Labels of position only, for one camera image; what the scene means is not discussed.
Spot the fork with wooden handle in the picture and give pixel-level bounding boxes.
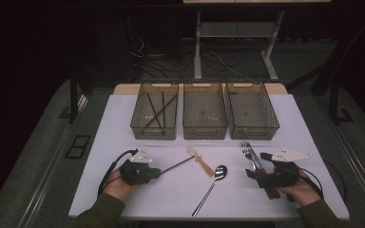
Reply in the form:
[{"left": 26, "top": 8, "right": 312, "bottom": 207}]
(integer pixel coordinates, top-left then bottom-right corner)
[{"left": 249, "top": 147, "right": 281, "bottom": 200}]

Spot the white metal desk frame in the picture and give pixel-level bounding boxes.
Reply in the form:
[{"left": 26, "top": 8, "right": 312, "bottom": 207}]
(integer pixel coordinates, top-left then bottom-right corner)
[{"left": 183, "top": 0, "right": 332, "bottom": 83}]

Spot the black metal stand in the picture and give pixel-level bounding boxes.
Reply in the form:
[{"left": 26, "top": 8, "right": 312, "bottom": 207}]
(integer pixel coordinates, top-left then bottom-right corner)
[
  {"left": 329, "top": 80, "right": 355, "bottom": 125},
  {"left": 69, "top": 70, "right": 86, "bottom": 124}
]

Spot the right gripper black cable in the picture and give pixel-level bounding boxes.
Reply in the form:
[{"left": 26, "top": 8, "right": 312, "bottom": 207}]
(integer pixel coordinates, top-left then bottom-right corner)
[{"left": 298, "top": 160, "right": 348, "bottom": 203}]

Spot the brown wooden chopstick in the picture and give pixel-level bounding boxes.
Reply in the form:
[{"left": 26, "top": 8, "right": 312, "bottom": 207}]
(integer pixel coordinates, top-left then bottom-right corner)
[
  {"left": 160, "top": 155, "right": 197, "bottom": 175},
  {"left": 144, "top": 94, "right": 179, "bottom": 129}
]

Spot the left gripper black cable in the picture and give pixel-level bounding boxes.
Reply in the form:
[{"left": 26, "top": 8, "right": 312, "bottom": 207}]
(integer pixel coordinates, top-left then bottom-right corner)
[{"left": 97, "top": 148, "right": 140, "bottom": 198}]

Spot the dark metal spoon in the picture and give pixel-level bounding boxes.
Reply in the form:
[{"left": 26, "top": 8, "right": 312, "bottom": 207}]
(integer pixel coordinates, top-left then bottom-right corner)
[{"left": 191, "top": 164, "right": 228, "bottom": 218}]

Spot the person's right hand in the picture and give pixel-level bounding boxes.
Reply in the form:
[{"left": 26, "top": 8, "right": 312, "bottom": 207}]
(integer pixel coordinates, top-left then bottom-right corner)
[{"left": 275, "top": 169, "right": 322, "bottom": 207}]

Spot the bundle of floor cables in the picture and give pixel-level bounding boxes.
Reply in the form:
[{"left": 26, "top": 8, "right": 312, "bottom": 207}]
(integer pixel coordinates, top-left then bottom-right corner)
[{"left": 126, "top": 17, "right": 251, "bottom": 80}]

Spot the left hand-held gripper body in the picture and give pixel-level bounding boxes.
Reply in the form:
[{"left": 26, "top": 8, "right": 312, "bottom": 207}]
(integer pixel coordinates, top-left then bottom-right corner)
[{"left": 119, "top": 146, "right": 155, "bottom": 186}]

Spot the black chopstick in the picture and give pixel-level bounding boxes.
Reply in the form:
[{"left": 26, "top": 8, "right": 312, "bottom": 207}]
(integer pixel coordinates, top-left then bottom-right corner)
[
  {"left": 146, "top": 92, "right": 162, "bottom": 129},
  {"left": 161, "top": 90, "right": 166, "bottom": 127}
]

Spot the wooden-handled fork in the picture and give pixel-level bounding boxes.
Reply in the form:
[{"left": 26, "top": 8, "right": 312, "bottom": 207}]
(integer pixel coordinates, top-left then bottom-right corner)
[{"left": 240, "top": 141, "right": 277, "bottom": 200}]

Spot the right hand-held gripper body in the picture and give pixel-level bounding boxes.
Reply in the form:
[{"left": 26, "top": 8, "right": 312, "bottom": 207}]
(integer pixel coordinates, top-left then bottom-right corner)
[{"left": 256, "top": 145, "right": 314, "bottom": 189}]

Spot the metal floor rail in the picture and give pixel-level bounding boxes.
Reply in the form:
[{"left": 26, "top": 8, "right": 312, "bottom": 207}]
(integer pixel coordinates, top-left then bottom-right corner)
[
  {"left": 18, "top": 94, "right": 89, "bottom": 228},
  {"left": 329, "top": 122, "right": 365, "bottom": 217}
]

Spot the person's left hand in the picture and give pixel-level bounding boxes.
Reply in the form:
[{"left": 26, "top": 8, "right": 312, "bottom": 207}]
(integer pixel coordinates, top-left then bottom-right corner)
[{"left": 103, "top": 169, "right": 144, "bottom": 203}]

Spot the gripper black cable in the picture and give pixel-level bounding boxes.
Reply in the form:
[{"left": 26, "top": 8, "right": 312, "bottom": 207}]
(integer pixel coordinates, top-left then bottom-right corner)
[
  {"left": 97, "top": 148, "right": 140, "bottom": 198},
  {"left": 298, "top": 160, "right": 348, "bottom": 203}
]

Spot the smoky transparent plastic bin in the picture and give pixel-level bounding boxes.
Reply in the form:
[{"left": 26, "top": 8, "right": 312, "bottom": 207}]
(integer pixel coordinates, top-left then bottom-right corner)
[
  {"left": 129, "top": 81, "right": 180, "bottom": 142},
  {"left": 224, "top": 81, "right": 280, "bottom": 141},
  {"left": 182, "top": 81, "right": 229, "bottom": 141}
]

